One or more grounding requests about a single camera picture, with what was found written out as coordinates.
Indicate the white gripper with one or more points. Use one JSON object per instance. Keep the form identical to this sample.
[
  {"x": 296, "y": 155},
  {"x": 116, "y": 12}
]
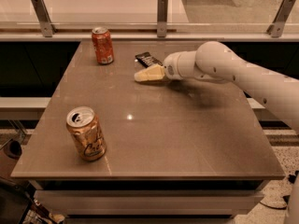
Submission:
[{"x": 171, "y": 66}]

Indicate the black rxbar chocolate bar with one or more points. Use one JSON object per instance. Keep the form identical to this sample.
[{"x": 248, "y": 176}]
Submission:
[{"x": 147, "y": 60}]

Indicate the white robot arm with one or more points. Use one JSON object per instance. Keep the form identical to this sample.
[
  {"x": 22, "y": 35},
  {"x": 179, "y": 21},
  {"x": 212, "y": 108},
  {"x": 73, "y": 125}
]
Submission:
[{"x": 213, "y": 61}]

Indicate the red soda can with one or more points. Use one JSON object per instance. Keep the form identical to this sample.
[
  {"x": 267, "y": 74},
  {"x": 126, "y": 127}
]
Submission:
[{"x": 102, "y": 44}]

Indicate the orange gold soda can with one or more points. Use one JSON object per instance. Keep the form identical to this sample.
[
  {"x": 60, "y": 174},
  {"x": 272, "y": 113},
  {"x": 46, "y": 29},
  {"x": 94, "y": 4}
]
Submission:
[{"x": 83, "y": 125}]

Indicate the dark round bin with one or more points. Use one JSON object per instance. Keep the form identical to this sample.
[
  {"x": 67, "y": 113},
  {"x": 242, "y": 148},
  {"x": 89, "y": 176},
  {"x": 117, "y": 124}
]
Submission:
[{"x": 13, "y": 149}]

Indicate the middle metal railing bracket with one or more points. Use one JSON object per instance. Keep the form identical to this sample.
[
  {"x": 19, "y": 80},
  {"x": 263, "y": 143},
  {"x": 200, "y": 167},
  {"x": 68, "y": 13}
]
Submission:
[{"x": 162, "y": 12}]

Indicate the metal railing bracket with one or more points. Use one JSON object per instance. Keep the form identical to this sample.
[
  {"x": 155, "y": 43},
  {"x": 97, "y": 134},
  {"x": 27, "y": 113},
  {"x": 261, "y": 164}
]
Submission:
[
  {"x": 162, "y": 12},
  {"x": 46, "y": 26},
  {"x": 276, "y": 28}
]

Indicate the left metal railing bracket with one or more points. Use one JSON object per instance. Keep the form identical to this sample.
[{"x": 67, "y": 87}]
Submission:
[{"x": 46, "y": 26}]

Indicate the right metal railing bracket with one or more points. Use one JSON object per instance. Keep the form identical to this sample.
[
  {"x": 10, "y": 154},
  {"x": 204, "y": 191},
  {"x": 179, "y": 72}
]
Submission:
[{"x": 276, "y": 28}]

